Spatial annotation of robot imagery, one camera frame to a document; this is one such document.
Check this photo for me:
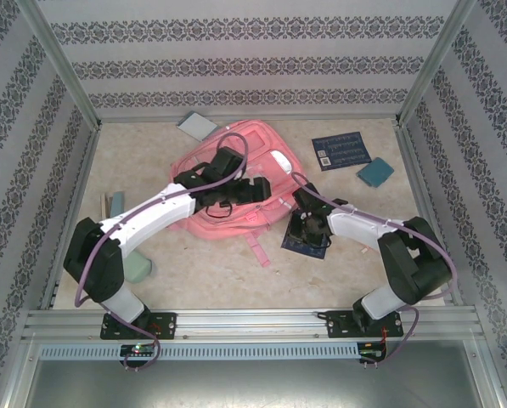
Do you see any aluminium right side rail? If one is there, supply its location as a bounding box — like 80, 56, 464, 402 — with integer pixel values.
395, 121, 465, 306

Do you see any dark blue book with barcode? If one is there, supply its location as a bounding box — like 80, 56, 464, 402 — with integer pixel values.
311, 131, 373, 172

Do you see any aluminium left frame post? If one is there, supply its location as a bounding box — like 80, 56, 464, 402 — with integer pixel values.
14, 0, 104, 131

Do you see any aluminium mounting rail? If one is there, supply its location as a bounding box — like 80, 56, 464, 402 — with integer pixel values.
21, 308, 480, 342

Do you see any aluminium right frame post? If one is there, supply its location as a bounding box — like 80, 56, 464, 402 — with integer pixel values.
395, 0, 479, 127

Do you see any pink student backpack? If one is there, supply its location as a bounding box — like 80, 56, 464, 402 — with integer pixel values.
167, 120, 305, 268

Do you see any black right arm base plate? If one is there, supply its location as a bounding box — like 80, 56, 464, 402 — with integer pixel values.
324, 309, 406, 340

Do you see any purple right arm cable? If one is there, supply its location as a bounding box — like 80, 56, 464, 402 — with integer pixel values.
290, 172, 458, 370

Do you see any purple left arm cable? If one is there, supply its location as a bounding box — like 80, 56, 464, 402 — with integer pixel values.
74, 133, 249, 374

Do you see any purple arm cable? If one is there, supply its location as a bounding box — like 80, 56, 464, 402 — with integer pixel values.
74, 133, 249, 374
290, 172, 458, 370

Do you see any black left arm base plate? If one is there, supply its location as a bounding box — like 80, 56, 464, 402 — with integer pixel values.
99, 311, 179, 341

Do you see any aluminium frame post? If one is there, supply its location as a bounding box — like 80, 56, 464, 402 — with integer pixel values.
14, 0, 104, 131
395, 0, 479, 127

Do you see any slotted grey cable duct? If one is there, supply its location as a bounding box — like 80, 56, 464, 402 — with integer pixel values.
38, 342, 362, 361

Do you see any grey metal sheet panel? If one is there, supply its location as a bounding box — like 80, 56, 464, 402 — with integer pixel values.
23, 339, 487, 408

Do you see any dark blue patterned book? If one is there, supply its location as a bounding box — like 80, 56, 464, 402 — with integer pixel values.
280, 210, 329, 259

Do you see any aluminium left side rail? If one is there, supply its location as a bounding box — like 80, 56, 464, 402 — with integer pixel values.
38, 125, 104, 311

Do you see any pale teal slim box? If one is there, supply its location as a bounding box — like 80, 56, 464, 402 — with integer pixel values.
110, 190, 127, 218

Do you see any grey notebook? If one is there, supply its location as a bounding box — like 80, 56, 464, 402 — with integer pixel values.
176, 110, 219, 143

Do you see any light green eraser block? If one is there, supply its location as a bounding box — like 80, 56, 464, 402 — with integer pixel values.
125, 250, 157, 285

